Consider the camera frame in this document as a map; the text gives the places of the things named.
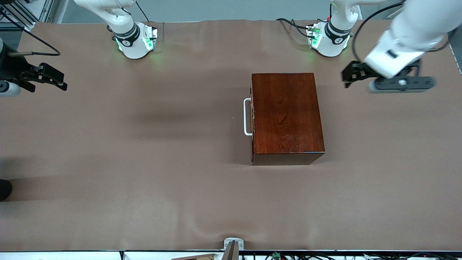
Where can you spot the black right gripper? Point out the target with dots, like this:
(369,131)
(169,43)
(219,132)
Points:
(15,68)

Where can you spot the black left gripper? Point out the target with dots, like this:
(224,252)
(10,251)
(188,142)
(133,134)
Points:
(358,69)

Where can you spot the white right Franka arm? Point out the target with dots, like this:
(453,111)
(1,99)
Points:
(126,39)

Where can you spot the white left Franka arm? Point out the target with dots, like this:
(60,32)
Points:
(415,29)

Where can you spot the dark brown wooden cabinet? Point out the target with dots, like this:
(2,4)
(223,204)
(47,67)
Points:
(285,115)

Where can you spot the brown table mat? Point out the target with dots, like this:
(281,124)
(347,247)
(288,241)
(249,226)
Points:
(108,180)

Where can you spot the black rounded object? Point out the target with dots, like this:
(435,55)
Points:
(4,189)

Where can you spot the green terminal connector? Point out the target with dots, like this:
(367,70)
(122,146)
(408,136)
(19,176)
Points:
(276,255)

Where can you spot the light wooden board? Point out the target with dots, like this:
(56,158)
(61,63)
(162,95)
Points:
(198,257)

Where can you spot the aluminium frame with struts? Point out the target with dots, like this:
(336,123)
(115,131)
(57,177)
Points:
(21,12)

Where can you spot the small grey metal bracket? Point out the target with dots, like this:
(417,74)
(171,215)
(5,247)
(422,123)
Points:
(233,241)

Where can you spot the dark grey post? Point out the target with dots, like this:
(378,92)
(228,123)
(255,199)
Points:
(231,253)

